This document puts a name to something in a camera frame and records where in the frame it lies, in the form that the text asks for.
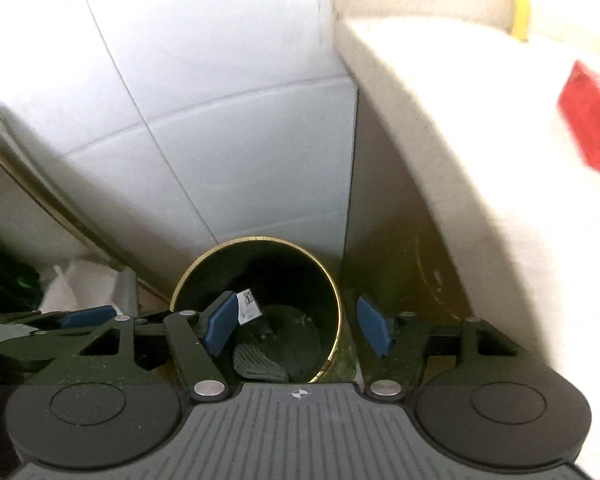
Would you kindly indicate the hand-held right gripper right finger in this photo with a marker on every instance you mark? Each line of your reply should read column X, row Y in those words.
column 375, row 327

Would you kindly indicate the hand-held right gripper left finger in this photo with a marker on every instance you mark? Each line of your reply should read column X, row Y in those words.
column 220, row 322

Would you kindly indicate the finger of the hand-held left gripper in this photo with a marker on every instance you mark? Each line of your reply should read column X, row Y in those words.
column 65, row 334
column 87, row 317

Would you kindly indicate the black bin with gold rim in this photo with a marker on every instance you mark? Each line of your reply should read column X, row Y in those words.
column 280, row 280

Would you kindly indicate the white printed paper tag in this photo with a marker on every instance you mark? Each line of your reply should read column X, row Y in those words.
column 249, row 305

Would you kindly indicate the white plastic bag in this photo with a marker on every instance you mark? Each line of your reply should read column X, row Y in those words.
column 85, row 282

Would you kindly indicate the dark grey ribbed scrap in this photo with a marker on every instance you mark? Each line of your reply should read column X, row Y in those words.
column 257, row 362

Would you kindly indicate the brown counter base panel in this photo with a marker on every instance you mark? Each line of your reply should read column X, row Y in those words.
column 395, row 210

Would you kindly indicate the red cardboard box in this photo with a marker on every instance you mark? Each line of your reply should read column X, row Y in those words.
column 587, row 110

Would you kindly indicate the yellow pipe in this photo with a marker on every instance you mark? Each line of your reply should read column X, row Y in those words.
column 520, row 0

